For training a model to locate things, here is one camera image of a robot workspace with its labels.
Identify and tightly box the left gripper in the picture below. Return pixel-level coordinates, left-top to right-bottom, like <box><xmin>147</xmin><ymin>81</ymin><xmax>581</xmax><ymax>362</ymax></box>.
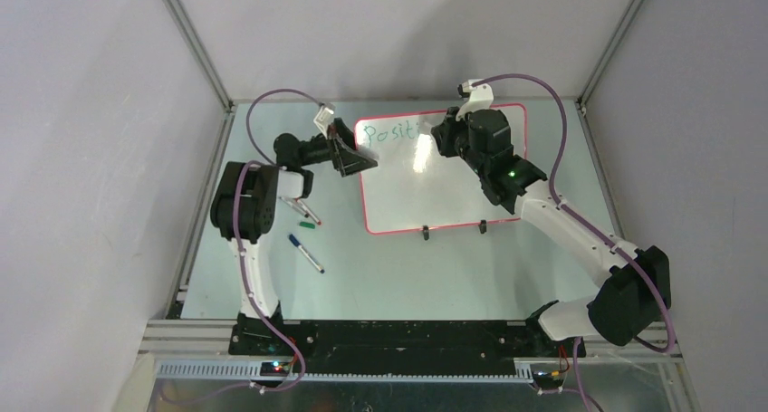
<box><xmin>297</xmin><ymin>118</ymin><xmax>376</xmax><ymax>177</ymax></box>

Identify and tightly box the pink framed whiteboard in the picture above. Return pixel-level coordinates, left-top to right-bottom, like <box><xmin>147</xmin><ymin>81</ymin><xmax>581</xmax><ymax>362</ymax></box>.
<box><xmin>353</xmin><ymin>110</ymin><xmax>517</xmax><ymax>235</ymax></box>

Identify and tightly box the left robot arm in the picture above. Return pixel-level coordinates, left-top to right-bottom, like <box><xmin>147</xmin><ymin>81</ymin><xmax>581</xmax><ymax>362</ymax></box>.
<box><xmin>210</xmin><ymin>118</ymin><xmax>378</xmax><ymax>319</ymax></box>

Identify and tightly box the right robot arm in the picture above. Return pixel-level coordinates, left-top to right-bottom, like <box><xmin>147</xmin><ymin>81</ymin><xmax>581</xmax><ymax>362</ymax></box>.
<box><xmin>448</xmin><ymin>109</ymin><xmax>677</xmax><ymax>356</ymax></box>

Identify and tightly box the red whiteboard marker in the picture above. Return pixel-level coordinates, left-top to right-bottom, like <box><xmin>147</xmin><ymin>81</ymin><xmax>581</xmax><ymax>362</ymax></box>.
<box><xmin>296</xmin><ymin>198</ymin><xmax>322</xmax><ymax>225</ymax></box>

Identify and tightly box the black whiteboard marker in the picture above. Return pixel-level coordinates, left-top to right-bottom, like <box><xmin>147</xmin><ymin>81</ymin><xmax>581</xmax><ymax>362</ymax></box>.
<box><xmin>279</xmin><ymin>196</ymin><xmax>310</xmax><ymax>218</ymax></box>

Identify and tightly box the blue whiteboard marker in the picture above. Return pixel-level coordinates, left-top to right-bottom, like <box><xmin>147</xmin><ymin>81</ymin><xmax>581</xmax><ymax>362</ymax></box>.
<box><xmin>288</xmin><ymin>234</ymin><xmax>325</xmax><ymax>274</ymax></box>

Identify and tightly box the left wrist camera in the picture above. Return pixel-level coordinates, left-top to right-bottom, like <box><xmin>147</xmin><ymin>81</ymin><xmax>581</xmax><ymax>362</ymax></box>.
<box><xmin>312</xmin><ymin>103</ymin><xmax>335</xmax><ymax>138</ymax></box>

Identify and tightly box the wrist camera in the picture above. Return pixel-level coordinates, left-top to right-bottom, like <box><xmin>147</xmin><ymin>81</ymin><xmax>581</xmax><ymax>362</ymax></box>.
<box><xmin>312</xmin><ymin>103</ymin><xmax>335</xmax><ymax>138</ymax></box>
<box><xmin>456</xmin><ymin>79</ymin><xmax>494</xmax><ymax>120</ymax></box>

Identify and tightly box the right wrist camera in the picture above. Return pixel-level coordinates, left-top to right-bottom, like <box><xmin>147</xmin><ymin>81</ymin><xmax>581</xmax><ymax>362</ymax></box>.
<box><xmin>456</xmin><ymin>79</ymin><xmax>494</xmax><ymax>120</ymax></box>

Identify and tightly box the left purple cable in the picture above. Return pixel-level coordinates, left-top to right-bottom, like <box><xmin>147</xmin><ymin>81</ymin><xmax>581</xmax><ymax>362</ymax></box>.
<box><xmin>157</xmin><ymin>89</ymin><xmax>328</xmax><ymax>401</ymax></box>

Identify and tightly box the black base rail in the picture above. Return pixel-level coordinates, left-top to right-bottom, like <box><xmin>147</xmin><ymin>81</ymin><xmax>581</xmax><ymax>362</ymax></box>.
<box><xmin>228</xmin><ymin>317</ymin><xmax>586</xmax><ymax>377</ymax></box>

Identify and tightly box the aluminium frame front rail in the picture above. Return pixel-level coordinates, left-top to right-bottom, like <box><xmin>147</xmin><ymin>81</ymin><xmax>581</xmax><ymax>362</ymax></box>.
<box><xmin>139</xmin><ymin>320</ymin><xmax>683</xmax><ymax>384</ymax></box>

